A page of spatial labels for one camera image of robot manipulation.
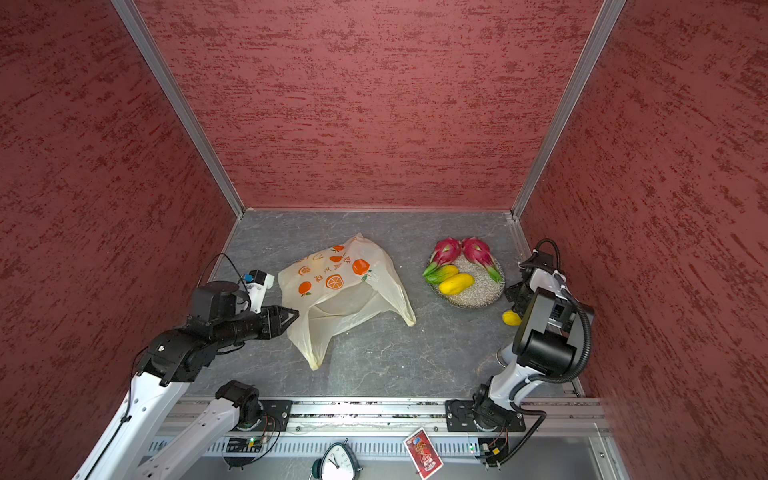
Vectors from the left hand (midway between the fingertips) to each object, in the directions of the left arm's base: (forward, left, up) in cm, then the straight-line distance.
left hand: (291, 322), depth 69 cm
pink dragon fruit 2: (+31, -52, -12) cm, 62 cm away
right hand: (+12, -62, -17) cm, 66 cm away
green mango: (+25, -38, -16) cm, 48 cm away
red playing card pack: (-24, -32, -18) cm, 44 cm away
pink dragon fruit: (+31, -42, -13) cm, 54 cm away
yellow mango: (+21, -45, -16) cm, 52 cm away
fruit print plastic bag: (+19, -11, -10) cm, 24 cm away
